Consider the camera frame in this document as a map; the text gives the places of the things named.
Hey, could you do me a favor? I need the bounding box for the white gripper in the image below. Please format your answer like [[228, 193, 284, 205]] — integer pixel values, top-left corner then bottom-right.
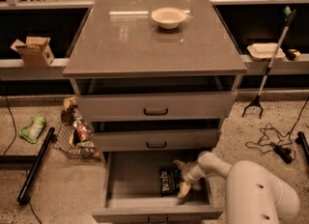
[[174, 159, 206, 199]]

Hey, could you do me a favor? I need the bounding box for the blue chip bag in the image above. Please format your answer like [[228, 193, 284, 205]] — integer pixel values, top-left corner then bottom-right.
[[159, 168, 182, 197]]

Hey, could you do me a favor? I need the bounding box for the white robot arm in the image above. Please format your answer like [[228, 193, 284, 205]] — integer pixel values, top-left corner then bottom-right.
[[174, 152, 300, 224]]

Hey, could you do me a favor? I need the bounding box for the middle grey drawer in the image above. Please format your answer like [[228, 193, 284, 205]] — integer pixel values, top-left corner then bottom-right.
[[92, 129, 221, 152]]

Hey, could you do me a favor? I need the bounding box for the bottom grey open drawer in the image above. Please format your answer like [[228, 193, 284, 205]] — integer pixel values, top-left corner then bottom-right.
[[93, 150, 223, 224]]

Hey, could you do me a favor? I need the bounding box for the top grey drawer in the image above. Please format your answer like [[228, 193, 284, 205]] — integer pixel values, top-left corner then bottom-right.
[[76, 93, 236, 122]]

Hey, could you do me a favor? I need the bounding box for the grey drawer cabinet with countertop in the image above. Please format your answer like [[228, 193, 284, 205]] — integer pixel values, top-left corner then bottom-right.
[[63, 0, 248, 224]]

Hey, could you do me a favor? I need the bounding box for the green snack bag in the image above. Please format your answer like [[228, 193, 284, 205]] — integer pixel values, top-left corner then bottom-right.
[[18, 114, 45, 144]]

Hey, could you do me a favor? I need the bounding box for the red soda can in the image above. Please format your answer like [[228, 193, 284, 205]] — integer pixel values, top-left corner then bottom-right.
[[76, 124, 89, 142]]

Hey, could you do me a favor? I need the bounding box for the black stand leg right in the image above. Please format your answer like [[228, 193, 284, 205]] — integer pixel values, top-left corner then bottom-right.
[[295, 131, 309, 163]]

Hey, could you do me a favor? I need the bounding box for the black stand leg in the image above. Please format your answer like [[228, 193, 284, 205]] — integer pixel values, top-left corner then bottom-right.
[[295, 131, 309, 163], [17, 127, 55, 205]]

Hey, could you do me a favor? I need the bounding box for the white takeout container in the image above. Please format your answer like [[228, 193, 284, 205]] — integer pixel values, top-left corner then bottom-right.
[[247, 42, 277, 61]]

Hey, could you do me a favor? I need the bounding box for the black stand leg left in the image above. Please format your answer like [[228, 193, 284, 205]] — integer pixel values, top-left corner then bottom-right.
[[17, 127, 55, 205]]

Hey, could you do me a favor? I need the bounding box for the white bowl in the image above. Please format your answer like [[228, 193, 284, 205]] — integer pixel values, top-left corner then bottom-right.
[[151, 8, 186, 30]]

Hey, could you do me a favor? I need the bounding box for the yellow tape measure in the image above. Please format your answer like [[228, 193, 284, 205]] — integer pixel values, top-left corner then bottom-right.
[[286, 49, 300, 61]]

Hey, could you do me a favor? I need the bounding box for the cardboard box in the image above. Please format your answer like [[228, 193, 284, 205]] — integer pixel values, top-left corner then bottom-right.
[[11, 37, 54, 68]]

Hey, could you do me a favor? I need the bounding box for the grabber reacher tool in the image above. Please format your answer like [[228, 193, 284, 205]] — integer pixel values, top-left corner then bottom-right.
[[241, 6, 296, 118]]

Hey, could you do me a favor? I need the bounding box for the black power adapter with cable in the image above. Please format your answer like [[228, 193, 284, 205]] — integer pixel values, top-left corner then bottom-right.
[[244, 98, 309, 165]]

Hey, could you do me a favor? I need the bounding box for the wire basket with snacks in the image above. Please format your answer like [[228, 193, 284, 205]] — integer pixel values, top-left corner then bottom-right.
[[56, 97, 100, 159]]

